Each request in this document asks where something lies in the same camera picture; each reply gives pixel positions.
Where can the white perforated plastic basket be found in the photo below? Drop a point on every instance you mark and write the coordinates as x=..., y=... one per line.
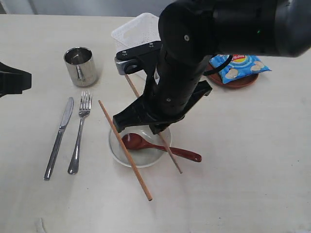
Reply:
x=140, y=30

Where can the silver fork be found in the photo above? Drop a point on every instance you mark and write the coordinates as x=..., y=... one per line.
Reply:
x=84, y=111

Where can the brown round plate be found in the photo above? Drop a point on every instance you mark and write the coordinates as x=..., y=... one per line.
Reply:
x=235, y=84

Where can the wooden chopstick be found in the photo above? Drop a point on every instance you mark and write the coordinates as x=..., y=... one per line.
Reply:
x=127, y=154
x=165, y=144

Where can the silver table knife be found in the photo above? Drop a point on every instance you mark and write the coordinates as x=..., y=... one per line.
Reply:
x=64, y=122

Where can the blue Lays chips bag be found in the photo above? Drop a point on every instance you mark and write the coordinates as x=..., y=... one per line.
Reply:
x=242, y=66

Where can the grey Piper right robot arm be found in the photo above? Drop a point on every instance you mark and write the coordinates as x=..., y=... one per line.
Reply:
x=191, y=32

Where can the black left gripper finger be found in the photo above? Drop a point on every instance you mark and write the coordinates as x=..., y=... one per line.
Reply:
x=13, y=81

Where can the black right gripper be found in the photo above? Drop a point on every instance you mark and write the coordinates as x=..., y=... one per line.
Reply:
x=167, y=101

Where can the dark brown wooden spoon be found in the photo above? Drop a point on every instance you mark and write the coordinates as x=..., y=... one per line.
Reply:
x=134, y=141

